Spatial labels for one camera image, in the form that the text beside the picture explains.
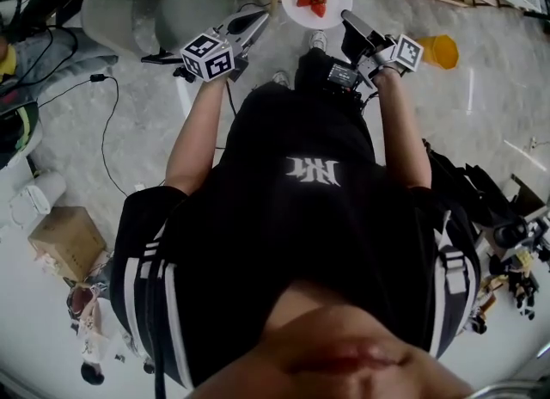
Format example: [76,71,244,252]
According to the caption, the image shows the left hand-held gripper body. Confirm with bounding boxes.
[173,22,251,84]

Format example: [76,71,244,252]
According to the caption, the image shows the person's black printed t-shirt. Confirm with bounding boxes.
[109,81,482,390]

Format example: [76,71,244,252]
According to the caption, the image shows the brown cardboard box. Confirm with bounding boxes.
[27,206,107,282]

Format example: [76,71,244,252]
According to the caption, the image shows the person's black trousers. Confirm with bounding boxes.
[253,46,375,101]

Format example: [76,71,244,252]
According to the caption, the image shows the black bag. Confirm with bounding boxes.
[423,138,521,235]

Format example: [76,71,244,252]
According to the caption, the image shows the black power adapter cable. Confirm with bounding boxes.
[38,73,130,199]

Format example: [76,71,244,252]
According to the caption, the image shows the black yellow clutter pile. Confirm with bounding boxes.
[470,249,541,335]

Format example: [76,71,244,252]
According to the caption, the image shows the person's right forearm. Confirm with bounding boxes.
[371,65,433,190]

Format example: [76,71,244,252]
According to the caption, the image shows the small white workbench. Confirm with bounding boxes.
[489,173,550,261]

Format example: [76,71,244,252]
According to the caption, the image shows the person's left forearm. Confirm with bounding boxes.
[164,74,231,196]

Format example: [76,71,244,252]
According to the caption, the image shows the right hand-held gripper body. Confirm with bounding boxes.
[340,21,425,89]

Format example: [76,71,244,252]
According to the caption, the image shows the person's face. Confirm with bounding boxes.
[184,279,478,399]

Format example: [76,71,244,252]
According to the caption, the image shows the grey upholstered chair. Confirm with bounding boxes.
[80,0,244,66]

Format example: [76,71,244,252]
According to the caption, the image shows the black recorder with screen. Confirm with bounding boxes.
[324,59,362,95]

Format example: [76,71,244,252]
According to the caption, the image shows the white cylindrical appliance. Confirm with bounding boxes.
[8,171,68,226]

